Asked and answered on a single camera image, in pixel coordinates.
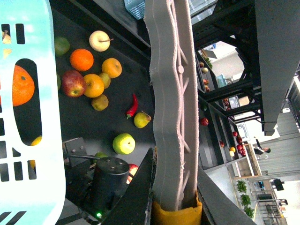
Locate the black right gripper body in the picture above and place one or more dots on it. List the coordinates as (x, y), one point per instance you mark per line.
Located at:
(94, 184)

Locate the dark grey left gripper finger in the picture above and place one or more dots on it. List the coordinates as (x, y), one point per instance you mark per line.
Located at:
(134, 207)

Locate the light blue shopping basket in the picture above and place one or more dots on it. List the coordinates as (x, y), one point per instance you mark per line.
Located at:
(32, 177)

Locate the black front shelf tray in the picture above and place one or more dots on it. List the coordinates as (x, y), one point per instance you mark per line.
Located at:
(78, 117)

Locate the blue basket on far shelf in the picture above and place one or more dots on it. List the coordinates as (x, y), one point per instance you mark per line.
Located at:
(136, 8)

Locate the red apple front right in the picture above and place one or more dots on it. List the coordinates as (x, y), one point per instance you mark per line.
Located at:
(132, 171)

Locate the red apple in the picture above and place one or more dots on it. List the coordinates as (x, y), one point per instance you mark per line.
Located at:
(132, 171)
(73, 84)

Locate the green apple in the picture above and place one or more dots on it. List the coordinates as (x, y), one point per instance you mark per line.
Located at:
(123, 144)

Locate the red chili pepper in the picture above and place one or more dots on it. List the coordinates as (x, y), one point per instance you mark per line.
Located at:
(132, 110)

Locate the yellow green pear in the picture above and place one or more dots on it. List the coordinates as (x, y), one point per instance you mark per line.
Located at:
(141, 119)

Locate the brown kiwi lower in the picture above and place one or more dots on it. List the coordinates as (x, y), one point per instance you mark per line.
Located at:
(100, 103)

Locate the brown kiwi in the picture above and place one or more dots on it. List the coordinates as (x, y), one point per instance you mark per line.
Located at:
(106, 79)
(100, 103)

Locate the yellow orange apple centre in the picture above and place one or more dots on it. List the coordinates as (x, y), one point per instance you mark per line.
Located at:
(94, 85)

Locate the yellow orange apple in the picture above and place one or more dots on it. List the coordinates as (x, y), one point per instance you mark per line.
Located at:
(94, 85)
(112, 67)

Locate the red apple centre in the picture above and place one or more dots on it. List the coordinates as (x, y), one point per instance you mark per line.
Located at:
(73, 84)

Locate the brown kiwi upper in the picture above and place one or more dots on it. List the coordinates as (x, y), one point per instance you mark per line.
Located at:
(106, 79)

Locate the green lime lower middle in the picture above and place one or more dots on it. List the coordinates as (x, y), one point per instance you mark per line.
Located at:
(58, 81)

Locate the green lime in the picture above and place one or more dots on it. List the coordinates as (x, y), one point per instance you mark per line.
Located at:
(61, 46)
(58, 81)

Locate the grey ribbed left finger pad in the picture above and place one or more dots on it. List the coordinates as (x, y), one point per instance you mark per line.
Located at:
(175, 122)

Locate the yellow orange apple right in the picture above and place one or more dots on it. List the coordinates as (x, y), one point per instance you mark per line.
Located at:
(112, 67)

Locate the large orange front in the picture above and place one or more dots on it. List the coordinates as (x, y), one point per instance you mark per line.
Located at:
(23, 86)

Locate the small orange centre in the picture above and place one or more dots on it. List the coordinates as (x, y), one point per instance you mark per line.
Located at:
(81, 59)

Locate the green lime upper middle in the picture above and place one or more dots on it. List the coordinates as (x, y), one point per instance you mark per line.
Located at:
(61, 46)

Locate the white pear with stem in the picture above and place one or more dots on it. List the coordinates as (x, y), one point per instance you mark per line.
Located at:
(100, 41)

